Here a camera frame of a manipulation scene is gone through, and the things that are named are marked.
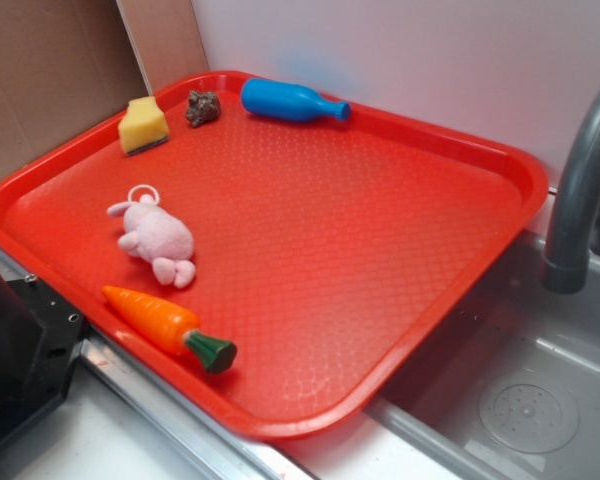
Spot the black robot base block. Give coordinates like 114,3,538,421
0,274,87,449

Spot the orange toy carrot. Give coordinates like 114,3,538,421
101,285,238,374

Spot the red plastic tray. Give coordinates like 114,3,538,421
0,72,548,440

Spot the pink plush bunny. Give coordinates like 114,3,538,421
106,184,196,289

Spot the blue toy bottle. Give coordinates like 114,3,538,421
240,78,351,122

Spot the brown rock-like lump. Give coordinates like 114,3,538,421
185,90,221,128

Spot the yellow sponge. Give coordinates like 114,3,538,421
118,96,170,155

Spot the grey toy sink basin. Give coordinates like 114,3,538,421
367,233,600,479

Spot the grey faucet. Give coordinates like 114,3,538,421
541,91,600,294

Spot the brown cardboard panel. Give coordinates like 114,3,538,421
0,1,208,180

